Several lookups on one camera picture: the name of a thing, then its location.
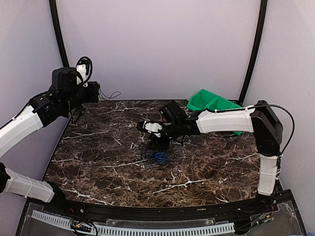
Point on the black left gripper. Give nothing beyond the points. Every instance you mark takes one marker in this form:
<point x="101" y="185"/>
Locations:
<point x="93" y="96"/>

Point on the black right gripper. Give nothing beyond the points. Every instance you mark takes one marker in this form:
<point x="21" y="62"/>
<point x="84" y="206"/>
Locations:
<point x="160" y="145"/>

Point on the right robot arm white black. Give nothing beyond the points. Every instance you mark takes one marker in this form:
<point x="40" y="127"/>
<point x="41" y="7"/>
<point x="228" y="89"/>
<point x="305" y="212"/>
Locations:
<point x="259" y="119"/>

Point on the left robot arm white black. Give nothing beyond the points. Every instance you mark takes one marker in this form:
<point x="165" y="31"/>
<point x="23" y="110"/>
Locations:
<point x="71" y="87"/>

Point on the green plastic bin left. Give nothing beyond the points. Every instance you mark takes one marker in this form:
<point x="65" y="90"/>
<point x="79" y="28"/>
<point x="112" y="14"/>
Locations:
<point x="201" y="100"/>

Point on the green plastic bin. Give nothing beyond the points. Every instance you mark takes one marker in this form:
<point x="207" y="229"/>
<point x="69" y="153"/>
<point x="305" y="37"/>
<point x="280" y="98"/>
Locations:
<point x="219" y="103"/>
<point x="238" y="133"/>
<point x="201" y="100"/>

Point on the green plastic bin middle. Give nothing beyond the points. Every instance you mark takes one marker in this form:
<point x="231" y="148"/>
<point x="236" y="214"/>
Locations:
<point x="219" y="103"/>

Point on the green plastic bin right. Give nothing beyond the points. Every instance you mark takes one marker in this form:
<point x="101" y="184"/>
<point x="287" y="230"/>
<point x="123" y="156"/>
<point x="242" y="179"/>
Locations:
<point x="238" y="133"/>

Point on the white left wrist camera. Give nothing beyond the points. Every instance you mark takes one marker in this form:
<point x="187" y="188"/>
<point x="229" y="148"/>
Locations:
<point x="84" y="68"/>

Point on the black frame post left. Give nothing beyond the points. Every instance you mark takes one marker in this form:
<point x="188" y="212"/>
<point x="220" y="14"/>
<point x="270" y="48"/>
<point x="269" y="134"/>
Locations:
<point x="58" y="32"/>

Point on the black frame post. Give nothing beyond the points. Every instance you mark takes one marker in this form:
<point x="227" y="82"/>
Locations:
<point x="255" y="50"/>
<point x="58" y="32"/>

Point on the white slotted cable duct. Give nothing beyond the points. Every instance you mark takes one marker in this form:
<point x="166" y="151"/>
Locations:
<point x="133" y="228"/>

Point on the black front rail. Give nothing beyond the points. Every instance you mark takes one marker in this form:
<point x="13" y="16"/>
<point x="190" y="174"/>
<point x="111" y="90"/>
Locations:
<point x="239" y="211"/>

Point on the black frame post right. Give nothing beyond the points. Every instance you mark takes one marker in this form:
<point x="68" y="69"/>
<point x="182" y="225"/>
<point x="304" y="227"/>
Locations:
<point x="255" y="50"/>

